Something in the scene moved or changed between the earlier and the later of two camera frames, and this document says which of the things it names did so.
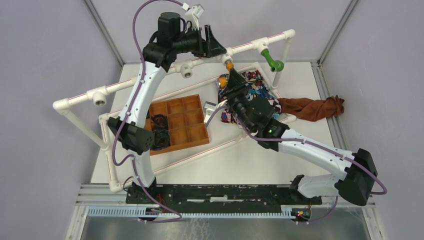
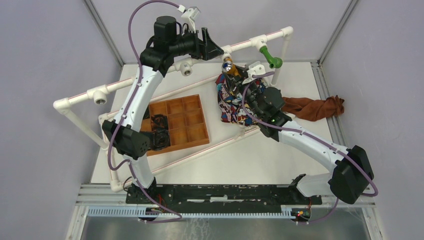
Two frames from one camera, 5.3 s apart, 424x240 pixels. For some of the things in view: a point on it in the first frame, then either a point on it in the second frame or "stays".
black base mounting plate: (218, 194) stays
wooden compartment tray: (187, 122) stays
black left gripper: (211, 47) stays
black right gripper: (237, 85) → (242, 71)
